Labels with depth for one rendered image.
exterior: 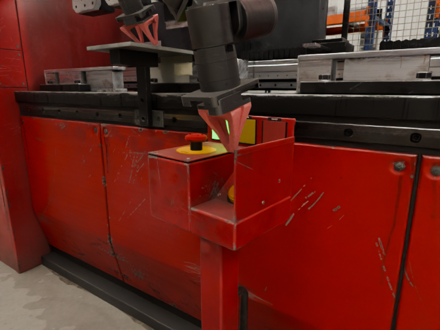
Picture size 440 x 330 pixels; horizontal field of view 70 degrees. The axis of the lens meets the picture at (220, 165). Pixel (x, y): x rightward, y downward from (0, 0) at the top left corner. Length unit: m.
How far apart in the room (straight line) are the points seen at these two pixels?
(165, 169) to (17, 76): 1.29
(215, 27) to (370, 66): 0.48
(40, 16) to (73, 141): 0.69
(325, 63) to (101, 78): 0.88
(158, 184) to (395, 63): 0.57
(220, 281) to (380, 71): 0.57
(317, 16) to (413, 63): 0.69
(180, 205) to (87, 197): 0.88
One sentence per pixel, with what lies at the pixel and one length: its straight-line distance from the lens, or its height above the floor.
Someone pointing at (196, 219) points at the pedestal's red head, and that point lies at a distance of 0.50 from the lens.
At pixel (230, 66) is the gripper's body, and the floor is 0.92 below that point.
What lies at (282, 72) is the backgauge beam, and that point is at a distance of 1.17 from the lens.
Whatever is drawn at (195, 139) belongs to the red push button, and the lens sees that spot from 0.55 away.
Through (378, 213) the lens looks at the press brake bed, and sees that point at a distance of 0.74.
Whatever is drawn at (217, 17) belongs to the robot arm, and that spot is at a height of 0.97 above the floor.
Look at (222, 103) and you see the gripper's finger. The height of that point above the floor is 0.87.
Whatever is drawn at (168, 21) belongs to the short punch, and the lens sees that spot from 1.15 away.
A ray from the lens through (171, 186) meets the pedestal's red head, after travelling 0.53.
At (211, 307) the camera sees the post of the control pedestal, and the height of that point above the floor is 0.49.
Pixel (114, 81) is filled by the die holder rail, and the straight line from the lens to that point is 1.33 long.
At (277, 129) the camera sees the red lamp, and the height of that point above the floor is 0.82.
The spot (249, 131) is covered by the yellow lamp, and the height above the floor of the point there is 0.81.
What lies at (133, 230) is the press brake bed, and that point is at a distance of 1.20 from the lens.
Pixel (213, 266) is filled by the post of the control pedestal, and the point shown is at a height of 0.58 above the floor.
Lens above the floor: 0.89
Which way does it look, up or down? 14 degrees down
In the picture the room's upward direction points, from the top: straight up
